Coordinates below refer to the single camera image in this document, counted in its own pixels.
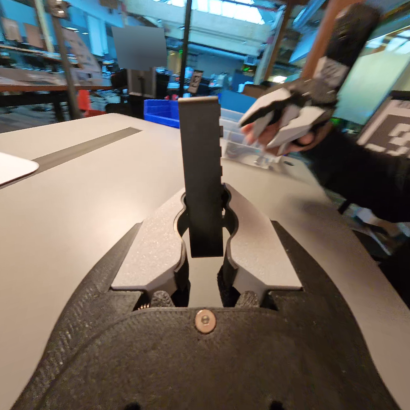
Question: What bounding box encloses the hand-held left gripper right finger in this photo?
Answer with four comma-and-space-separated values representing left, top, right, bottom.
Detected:
219, 183, 303, 306

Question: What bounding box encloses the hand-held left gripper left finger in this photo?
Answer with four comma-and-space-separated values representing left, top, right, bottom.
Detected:
110, 188, 190, 303

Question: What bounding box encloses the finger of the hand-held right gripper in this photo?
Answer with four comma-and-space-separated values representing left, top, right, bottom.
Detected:
239, 87, 293, 129
265, 106, 336, 157

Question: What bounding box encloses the clear plastic bin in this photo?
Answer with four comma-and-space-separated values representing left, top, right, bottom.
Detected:
219, 107, 284, 170

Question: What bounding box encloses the black USB hub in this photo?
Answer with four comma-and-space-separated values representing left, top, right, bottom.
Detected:
177, 95, 225, 258

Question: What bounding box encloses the person's right forearm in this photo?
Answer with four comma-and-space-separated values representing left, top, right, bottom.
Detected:
299, 126, 410, 225

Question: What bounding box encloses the person's right hand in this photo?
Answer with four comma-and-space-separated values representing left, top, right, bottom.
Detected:
240, 122, 325, 157

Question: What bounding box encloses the wooden beam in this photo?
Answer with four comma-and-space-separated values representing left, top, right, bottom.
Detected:
300, 0, 341, 81

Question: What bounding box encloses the small fiducial marker sign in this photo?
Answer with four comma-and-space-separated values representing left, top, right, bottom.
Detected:
188, 69, 204, 94

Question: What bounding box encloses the framed fiducial marker sign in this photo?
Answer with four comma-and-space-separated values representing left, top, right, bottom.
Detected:
356, 91, 410, 158

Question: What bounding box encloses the black pole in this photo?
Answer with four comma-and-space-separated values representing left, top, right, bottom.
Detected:
179, 0, 193, 98

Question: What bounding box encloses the blue plastic bin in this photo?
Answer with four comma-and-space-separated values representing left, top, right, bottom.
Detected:
143, 99, 180, 129

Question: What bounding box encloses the grey monitor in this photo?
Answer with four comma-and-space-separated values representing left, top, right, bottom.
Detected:
127, 68, 158, 97

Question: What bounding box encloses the white document stand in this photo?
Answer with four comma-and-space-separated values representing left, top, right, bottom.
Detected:
0, 152, 40, 188

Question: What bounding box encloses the grey metal pole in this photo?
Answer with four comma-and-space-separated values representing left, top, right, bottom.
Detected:
34, 0, 82, 120

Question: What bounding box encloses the grey table cable tray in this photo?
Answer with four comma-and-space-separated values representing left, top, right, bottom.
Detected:
31, 127, 143, 172

